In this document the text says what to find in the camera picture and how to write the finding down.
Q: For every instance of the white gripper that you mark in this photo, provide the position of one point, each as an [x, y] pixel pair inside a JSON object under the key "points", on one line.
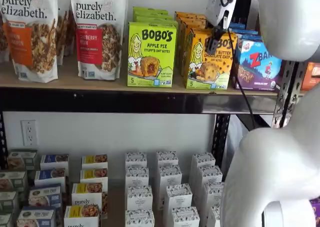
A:
{"points": [[215, 7]]}

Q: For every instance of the orange Bobo's peanut butter box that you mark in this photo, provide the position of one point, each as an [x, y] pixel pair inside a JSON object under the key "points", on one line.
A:
{"points": [[187, 15], [184, 49], [207, 72]]}

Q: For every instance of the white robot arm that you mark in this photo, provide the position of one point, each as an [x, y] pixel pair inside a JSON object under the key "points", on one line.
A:
{"points": [[275, 167]]}

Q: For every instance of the blue purple Zbar box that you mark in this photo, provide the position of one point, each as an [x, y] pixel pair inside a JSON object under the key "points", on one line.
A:
{"points": [[246, 32], [255, 69], [250, 39], [237, 26]]}

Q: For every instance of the green Bobo's apple pie box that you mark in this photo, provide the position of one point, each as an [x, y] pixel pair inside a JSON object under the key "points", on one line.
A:
{"points": [[162, 21], [150, 57], [152, 17], [150, 10]]}

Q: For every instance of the orange snack box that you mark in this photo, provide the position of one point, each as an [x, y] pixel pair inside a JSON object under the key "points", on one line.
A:
{"points": [[311, 77]]}

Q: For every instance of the white patterned bakery box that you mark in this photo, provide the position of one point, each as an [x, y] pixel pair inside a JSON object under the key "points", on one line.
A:
{"points": [[167, 159], [177, 198], [139, 219], [185, 218], [212, 194], [203, 160], [136, 159], [138, 198], [170, 177], [137, 177], [213, 218], [210, 175]]}

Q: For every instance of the yellow label granola box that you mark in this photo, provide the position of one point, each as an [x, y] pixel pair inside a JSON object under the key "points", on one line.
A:
{"points": [[81, 212], [86, 194], [93, 173], [95, 159]]}

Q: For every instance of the blue label granola box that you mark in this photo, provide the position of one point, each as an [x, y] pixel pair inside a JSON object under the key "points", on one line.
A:
{"points": [[53, 159], [36, 217], [45, 197], [50, 174]]}

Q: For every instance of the purple snack box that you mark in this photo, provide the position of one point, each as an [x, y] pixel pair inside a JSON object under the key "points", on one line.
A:
{"points": [[315, 212]]}

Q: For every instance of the green label granola box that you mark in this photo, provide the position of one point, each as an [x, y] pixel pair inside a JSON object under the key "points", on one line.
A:
{"points": [[21, 159], [12, 182], [8, 202], [5, 220]]}

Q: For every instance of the clear plastic sheet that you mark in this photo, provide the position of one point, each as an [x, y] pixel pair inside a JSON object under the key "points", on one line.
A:
{"points": [[235, 137]]}

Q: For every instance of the red label granola bag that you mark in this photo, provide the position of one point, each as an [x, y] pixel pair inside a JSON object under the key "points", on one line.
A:
{"points": [[100, 49]]}

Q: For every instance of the white granola bag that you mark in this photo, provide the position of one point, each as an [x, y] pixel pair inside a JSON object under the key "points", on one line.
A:
{"points": [[60, 37], [3, 42], [70, 34]]}

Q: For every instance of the orange label granola bag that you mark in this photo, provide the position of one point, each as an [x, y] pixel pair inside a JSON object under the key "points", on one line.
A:
{"points": [[30, 49]]}

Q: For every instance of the black metal shelf frame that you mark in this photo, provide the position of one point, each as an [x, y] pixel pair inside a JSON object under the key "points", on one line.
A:
{"points": [[125, 100], [298, 77]]}

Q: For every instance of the white wall outlet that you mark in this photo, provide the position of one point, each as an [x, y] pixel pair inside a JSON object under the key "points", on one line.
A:
{"points": [[29, 133]]}

